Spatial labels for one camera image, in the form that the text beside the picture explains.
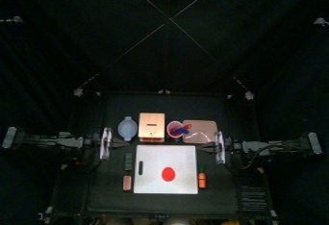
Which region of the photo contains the light blue bowl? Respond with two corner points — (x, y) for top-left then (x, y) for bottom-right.
(117, 115), (140, 142)

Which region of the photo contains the wooden drawer box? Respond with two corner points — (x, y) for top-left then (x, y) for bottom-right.
(138, 112), (168, 143)

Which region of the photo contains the red dough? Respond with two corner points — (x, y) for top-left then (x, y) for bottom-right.
(161, 166), (178, 183)

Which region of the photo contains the pink square plate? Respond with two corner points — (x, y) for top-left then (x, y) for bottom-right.
(181, 119), (220, 145)

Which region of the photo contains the green toy block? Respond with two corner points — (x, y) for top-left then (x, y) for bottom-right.
(124, 152), (134, 172)

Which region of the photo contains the white cutting board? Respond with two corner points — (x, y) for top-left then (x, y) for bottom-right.
(133, 144), (201, 195)

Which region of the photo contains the blue toy spoon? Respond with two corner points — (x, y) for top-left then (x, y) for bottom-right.
(173, 127), (192, 138)

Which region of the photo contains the orange toy carrot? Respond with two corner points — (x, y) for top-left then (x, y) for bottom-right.
(197, 165), (209, 189)

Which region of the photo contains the pink toy block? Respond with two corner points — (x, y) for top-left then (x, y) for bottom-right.
(122, 175), (134, 192)

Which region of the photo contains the white printed label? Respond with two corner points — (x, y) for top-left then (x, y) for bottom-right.
(240, 185), (271, 214)

